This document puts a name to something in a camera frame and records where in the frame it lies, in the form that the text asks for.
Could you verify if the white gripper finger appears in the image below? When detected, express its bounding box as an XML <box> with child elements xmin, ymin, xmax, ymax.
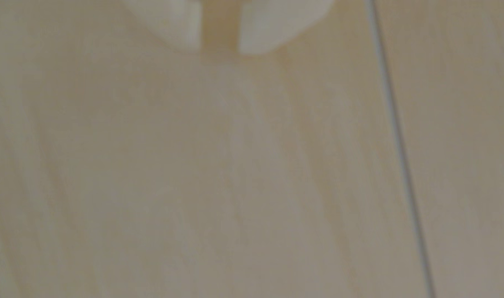
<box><xmin>237</xmin><ymin>0</ymin><xmax>335</xmax><ymax>54</ymax></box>
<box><xmin>121</xmin><ymin>0</ymin><xmax>203</xmax><ymax>51</ymax></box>

